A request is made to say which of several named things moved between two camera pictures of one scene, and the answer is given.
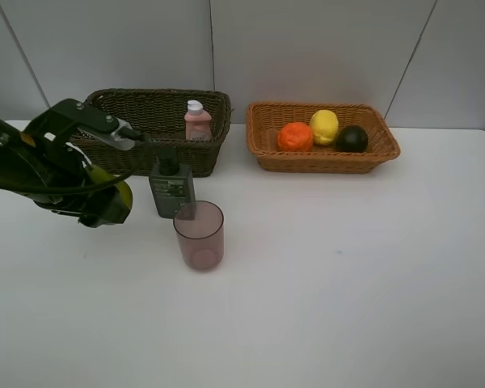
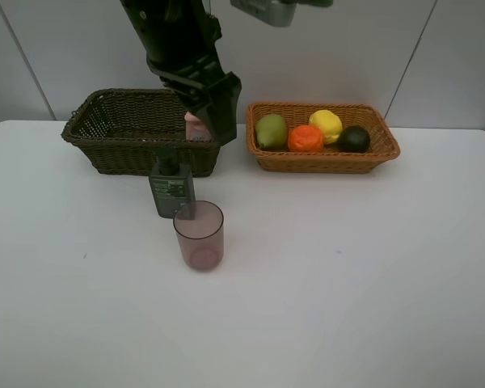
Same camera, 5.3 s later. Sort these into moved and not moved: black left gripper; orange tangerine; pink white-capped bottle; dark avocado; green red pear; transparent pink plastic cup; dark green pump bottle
Moved: green red pear; orange tangerine; black left gripper
Not moved: transparent pink plastic cup; dark avocado; dark green pump bottle; pink white-capped bottle
